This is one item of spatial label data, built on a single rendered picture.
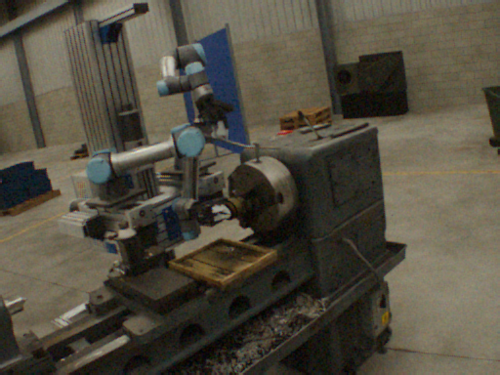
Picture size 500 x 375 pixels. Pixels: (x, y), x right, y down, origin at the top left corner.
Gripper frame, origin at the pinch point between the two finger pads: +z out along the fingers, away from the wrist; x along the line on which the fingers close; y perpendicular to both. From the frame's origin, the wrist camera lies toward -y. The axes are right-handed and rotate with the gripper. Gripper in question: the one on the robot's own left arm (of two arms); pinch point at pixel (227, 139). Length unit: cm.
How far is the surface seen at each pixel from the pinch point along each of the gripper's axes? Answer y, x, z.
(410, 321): -86, -7, 140
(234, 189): 5.5, -1.1, 21.3
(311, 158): -17.7, 24.3, 21.0
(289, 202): -6.6, 14.2, 34.5
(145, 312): 66, 5, 47
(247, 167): -0.8, 4.7, 14.5
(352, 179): -44, 20, 38
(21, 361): 111, 3, 42
